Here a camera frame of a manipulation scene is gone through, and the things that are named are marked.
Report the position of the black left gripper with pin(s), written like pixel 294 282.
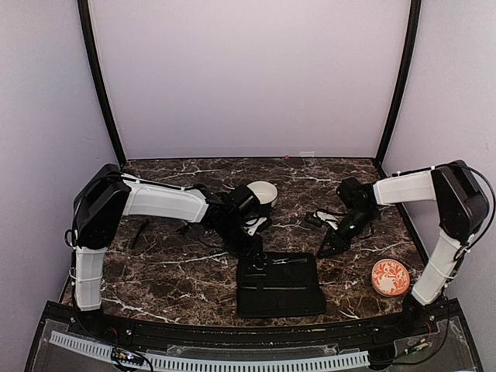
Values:
pixel 251 249

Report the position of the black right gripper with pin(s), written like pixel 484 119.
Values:
pixel 339 243

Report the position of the silver thinning shears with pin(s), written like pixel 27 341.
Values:
pixel 289 260

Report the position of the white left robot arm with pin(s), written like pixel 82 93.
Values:
pixel 112 195

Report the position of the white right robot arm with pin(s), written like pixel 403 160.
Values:
pixel 465 213

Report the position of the black hair clip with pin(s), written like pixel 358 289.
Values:
pixel 184 228

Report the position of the white and navy bowl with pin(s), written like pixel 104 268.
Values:
pixel 265 191

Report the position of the orange patterned round dish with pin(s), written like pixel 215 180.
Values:
pixel 390 278

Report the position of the black zippered tool case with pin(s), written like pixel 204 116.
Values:
pixel 287 290

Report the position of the black comb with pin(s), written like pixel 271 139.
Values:
pixel 139 232

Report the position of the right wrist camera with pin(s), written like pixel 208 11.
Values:
pixel 320 219

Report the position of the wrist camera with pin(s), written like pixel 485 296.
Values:
pixel 320 219
pixel 257 225

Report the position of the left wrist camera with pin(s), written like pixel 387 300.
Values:
pixel 257 225

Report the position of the white slotted cable duct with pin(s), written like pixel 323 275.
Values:
pixel 185 358

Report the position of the black front rail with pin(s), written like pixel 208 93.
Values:
pixel 374 333

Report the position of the black left corner post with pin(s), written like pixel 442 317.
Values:
pixel 98 80

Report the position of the black corner post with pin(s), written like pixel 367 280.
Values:
pixel 98 80
pixel 401 82

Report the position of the black right corner post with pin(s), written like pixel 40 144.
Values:
pixel 401 82

